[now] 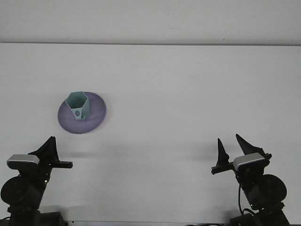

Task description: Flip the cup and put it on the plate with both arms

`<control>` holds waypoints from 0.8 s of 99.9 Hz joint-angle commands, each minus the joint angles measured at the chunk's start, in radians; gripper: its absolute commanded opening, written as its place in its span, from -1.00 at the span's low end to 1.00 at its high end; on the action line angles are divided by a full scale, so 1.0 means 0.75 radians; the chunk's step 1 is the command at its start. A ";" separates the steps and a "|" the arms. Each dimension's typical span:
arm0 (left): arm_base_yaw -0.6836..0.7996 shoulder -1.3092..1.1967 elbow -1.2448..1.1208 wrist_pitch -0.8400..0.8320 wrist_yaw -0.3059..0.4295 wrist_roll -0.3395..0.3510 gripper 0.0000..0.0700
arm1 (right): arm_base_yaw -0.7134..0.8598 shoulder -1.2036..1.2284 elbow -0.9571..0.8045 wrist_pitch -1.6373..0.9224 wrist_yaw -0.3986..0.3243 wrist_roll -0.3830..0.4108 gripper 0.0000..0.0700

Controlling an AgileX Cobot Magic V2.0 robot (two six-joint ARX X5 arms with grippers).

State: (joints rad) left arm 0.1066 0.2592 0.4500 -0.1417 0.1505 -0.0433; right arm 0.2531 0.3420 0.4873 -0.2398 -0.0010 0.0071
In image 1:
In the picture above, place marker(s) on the pale blue faceted cup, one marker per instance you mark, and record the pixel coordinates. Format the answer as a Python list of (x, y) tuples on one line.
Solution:
[(76, 101)]

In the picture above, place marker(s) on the pale purple round plate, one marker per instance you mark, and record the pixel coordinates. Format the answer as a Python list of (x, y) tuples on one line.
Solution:
[(96, 113)]

